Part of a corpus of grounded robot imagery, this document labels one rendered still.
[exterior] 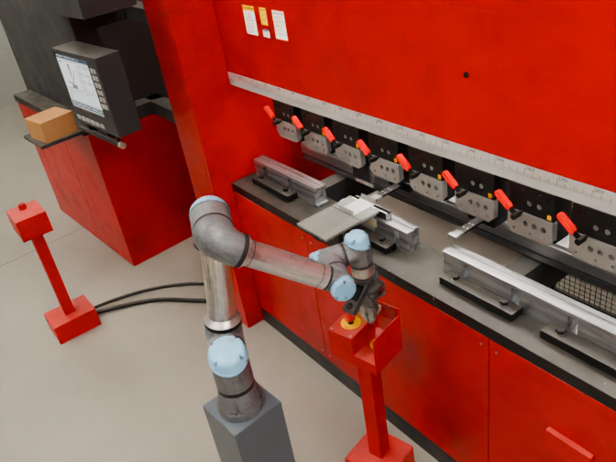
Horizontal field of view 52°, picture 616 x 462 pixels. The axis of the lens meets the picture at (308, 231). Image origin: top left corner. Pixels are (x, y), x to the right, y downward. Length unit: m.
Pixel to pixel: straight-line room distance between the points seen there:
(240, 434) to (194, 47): 1.67
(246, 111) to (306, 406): 1.42
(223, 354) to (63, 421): 1.68
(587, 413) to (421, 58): 1.12
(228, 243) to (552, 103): 0.89
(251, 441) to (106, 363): 1.76
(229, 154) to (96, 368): 1.40
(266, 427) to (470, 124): 1.10
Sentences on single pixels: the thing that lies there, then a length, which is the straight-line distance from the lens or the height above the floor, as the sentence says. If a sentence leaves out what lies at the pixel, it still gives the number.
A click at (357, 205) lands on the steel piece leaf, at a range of 2.47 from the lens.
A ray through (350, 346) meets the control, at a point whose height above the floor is 0.74.
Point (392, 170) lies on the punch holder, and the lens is 2.23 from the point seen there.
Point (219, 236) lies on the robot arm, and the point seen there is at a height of 1.39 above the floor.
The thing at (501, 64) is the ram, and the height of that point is 1.67.
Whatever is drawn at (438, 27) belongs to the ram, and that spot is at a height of 1.74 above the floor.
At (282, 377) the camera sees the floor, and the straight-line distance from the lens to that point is 3.23.
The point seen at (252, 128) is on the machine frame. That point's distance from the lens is 3.12.
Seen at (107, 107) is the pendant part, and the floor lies 1.38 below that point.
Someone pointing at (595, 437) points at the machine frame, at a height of 0.69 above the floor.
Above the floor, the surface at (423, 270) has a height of 0.87.
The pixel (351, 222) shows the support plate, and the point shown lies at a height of 1.00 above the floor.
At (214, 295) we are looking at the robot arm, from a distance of 1.91.
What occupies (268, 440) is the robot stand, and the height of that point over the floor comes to 0.66.
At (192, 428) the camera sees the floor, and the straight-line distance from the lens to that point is 3.13.
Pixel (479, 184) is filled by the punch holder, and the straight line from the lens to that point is 1.96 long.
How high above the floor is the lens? 2.22
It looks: 31 degrees down
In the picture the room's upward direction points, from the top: 10 degrees counter-clockwise
